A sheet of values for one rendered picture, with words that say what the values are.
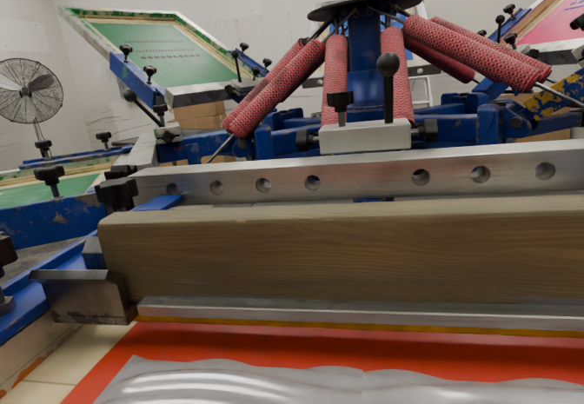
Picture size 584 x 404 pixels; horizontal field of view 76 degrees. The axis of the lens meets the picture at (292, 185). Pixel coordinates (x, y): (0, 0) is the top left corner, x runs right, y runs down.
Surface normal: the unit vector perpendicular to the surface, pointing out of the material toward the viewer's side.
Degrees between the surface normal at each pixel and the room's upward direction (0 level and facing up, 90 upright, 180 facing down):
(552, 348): 0
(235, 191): 90
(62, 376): 0
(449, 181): 90
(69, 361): 0
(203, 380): 33
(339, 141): 90
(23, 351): 90
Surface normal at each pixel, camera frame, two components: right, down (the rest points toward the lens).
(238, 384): -0.26, -0.65
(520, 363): -0.11, -0.95
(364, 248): -0.20, 0.29
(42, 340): 0.97, -0.05
